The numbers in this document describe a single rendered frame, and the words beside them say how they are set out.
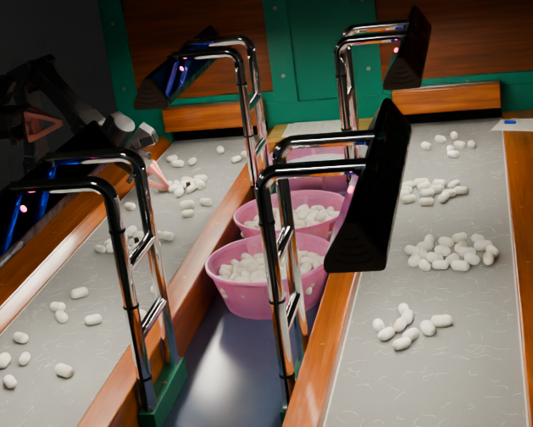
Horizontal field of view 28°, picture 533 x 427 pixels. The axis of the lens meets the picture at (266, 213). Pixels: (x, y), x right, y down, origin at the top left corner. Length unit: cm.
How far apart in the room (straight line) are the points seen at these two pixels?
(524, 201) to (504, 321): 54
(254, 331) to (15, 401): 50
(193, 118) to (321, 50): 42
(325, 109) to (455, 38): 42
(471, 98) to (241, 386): 140
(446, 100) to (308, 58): 42
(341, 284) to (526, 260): 35
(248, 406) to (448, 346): 35
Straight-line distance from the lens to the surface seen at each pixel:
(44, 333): 209
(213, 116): 314
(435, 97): 303
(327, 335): 184
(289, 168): 157
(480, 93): 303
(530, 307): 189
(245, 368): 196
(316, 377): 171
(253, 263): 223
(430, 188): 252
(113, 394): 176
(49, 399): 185
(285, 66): 312
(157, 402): 182
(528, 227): 224
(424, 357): 179
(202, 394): 190
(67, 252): 247
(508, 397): 167
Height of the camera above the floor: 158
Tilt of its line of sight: 19 degrees down
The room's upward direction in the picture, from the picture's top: 8 degrees counter-clockwise
